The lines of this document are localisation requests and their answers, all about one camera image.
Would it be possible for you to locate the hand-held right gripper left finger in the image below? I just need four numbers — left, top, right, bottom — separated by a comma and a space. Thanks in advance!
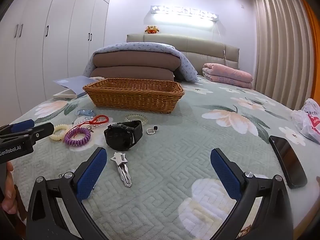
25, 147, 110, 240

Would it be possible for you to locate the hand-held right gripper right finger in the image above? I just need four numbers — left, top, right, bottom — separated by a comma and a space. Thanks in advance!
210, 148, 294, 240

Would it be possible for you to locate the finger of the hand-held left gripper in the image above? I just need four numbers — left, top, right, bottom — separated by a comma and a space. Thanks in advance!
0, 119, 35, 133
0, 122, 55, 145

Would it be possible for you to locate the cream spiral hair tie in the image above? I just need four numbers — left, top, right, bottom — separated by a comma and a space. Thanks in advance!
49, 124, 70, 142

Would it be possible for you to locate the purple spiral hair tie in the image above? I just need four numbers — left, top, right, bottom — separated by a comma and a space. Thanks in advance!
63, 127, 92, 146

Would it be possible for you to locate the black hair clip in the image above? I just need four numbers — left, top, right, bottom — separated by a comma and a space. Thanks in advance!
104, 120, 144, 152

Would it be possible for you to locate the red cord bracelet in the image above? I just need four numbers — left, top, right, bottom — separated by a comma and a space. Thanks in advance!
69, 115, 109, 137

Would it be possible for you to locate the brown wicker basket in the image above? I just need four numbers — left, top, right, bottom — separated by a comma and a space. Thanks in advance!
82, 78, 185, 114

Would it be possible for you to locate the person's left hand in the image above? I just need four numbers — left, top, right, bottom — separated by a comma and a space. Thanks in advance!
0, 161, 18, 212

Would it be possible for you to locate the silver star hair clip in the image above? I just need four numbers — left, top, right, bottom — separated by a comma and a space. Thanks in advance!
110, 152, 133, 188

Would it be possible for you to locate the blue hair clip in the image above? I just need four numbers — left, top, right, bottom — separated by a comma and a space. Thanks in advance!
75, 108, 97, 118

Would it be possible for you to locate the green floral bedspread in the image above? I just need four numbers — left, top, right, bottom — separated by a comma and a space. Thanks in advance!
7, 74, 320, 240

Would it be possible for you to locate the blue book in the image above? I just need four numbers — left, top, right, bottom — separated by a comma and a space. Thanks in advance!
53, 76, 100, 98

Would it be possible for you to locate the black smartphone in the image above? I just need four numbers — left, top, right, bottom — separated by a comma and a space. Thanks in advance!
269, 135, 308, 189

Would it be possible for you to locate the white plastic bag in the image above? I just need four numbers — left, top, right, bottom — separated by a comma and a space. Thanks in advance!
291, 98, 320, 144

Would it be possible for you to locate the pink folded quilt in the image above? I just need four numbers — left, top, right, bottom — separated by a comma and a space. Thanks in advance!
202, 63, 253, 89

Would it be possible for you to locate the white wardrobe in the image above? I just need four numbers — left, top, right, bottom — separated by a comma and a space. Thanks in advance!
0, 0, 113, 121

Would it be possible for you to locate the brown folded quilt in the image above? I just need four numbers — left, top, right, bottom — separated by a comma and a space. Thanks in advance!
89, 50, 181, 82

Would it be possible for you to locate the beige padded headboard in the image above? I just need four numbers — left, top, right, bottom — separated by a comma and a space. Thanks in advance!
126, 33, 241, 72

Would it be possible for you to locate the blue patterned blanket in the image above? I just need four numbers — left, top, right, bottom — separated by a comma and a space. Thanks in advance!
84, 42, 199, 83

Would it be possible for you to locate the beige curtain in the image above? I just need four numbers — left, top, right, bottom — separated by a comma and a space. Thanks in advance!
246, 0, 316, 111

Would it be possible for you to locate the orange curtain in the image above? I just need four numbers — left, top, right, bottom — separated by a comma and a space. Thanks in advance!
299, 0, 320, 98

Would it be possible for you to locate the orange plush toy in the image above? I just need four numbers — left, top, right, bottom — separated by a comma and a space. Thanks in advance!
144, 25, 160, 35

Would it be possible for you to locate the clear bead bracelet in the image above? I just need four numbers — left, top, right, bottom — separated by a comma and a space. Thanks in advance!
72, 116, 105, 131

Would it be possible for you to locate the white light cord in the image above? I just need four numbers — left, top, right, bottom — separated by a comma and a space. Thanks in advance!
214, 26, 241, 71

